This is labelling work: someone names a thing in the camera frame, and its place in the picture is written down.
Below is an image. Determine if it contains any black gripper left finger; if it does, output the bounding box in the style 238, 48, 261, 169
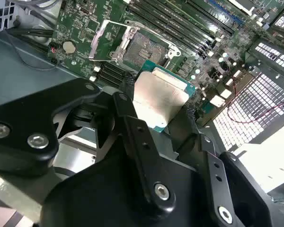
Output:
0, 73, 177, 213

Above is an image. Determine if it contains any metal socket cover frame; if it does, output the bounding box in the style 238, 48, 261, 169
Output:
88, 19, 140, 65

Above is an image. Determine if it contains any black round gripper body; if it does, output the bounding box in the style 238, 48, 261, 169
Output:
40, 134, 213, 227

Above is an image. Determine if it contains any CPU with silver top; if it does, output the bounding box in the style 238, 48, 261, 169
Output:
132, 59, 196, 134

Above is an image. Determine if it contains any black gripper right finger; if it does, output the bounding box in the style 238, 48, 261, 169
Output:
176, 104, 274, 227

